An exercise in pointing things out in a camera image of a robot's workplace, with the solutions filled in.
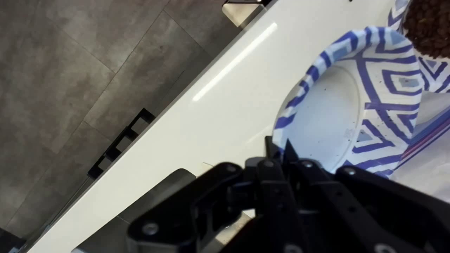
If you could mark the clear zip bag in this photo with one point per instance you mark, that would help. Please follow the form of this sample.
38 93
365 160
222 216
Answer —
430 173

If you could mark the pile of coffee beans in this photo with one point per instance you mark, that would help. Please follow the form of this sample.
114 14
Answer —
429 25

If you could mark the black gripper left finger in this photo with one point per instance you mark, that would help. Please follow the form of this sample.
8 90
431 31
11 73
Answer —
187 205

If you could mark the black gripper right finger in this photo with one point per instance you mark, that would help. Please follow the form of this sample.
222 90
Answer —
374 215

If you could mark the blue patterned paper plate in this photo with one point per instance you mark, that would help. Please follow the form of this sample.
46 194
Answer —
436 74
327 112

